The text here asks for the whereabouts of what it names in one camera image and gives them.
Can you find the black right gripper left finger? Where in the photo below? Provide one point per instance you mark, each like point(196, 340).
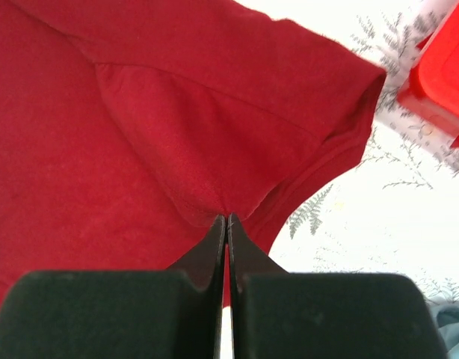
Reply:
point(173, 313)

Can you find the red t shirt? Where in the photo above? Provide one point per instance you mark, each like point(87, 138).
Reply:
point(126, 127)

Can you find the folded grey-blue t shirt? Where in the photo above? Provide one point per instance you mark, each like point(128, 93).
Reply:
point(446, 319)

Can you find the red plastic bin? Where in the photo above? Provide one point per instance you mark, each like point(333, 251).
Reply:
point(431, 89)

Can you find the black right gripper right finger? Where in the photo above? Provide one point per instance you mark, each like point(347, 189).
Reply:
point(278, 314)

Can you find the floral patterned table mat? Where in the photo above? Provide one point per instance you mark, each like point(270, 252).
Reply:
point(398, 210)

